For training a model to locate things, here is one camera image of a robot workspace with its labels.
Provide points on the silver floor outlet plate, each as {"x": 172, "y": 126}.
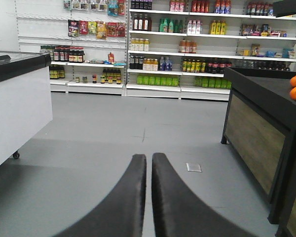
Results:
{"x": 193, "y": 167}

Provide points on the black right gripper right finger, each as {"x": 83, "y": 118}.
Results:
{"x": 178, "y": 212}

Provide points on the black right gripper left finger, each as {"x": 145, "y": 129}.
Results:
{"x": 121, "y": 212}

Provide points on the white pegboard shelf unit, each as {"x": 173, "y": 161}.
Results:
{"x": 84, "y": 40}

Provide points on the black wooden produce stand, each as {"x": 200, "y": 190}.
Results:
{"x": 260, "y": 125}

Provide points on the white chest freezer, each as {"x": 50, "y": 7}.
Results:
{"x": 25, "y": 99}

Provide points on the white supermarket shelf unit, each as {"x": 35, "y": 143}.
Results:
{"x": 182, "y": 53}

